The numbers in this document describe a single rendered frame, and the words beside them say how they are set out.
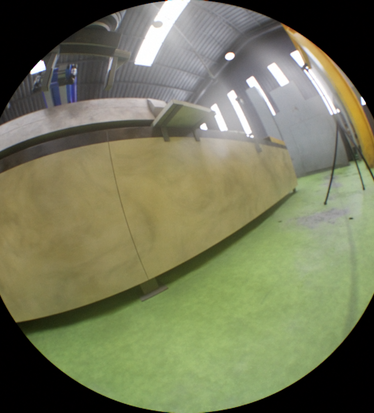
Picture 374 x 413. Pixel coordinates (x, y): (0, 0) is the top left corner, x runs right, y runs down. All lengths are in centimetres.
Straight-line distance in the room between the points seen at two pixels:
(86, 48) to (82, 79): 1010
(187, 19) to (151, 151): 1001
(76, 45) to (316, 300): 82
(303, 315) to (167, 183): 71
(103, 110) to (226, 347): 99
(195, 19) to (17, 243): 1078
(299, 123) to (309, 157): 126
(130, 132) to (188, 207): 45
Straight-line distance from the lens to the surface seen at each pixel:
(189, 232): 71
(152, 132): 76
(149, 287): 72
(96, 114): 78
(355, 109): 385
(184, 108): 78
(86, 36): 40
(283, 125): 625
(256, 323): 45
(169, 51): 1073
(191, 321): 51
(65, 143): 70
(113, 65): 37
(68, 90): 104
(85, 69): 1021
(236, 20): 1178
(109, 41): 39
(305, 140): 595
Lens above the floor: 36
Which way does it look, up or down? 2 degrees down
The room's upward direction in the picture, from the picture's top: 17 degrees counter-clockwise
